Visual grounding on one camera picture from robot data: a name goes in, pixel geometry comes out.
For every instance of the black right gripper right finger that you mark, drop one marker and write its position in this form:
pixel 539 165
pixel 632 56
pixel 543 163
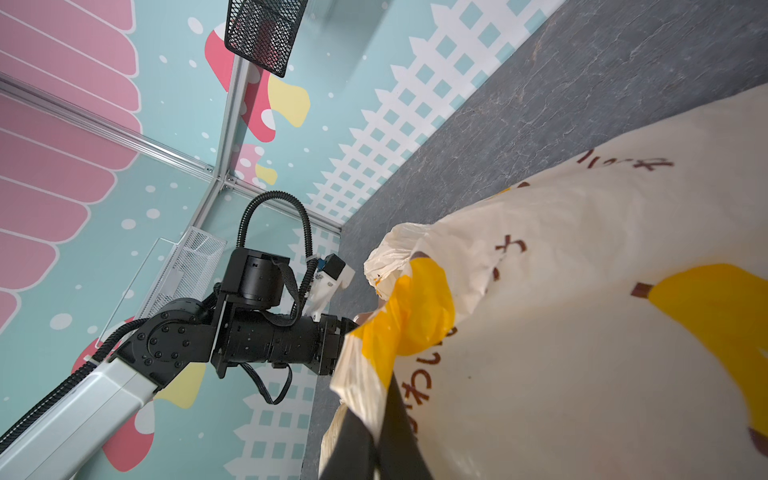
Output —
pixel 398 453

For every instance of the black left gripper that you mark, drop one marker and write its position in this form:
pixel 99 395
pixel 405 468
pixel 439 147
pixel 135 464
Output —
pixel 332 333

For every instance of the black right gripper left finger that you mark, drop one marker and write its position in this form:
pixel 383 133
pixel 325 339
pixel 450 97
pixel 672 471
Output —
pixel 347 449

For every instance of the beige plastic bag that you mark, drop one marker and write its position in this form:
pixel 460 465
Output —
pixel 603 319

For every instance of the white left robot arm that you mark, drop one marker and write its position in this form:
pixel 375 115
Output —
pixel 259 313

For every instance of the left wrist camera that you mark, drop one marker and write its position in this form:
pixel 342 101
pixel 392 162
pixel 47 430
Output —
pixel 333 274

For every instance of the white wire wall basket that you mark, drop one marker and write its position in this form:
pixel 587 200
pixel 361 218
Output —
pixel 170 270

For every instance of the black mesh wall basket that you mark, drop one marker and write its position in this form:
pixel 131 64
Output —
pixel 263 32

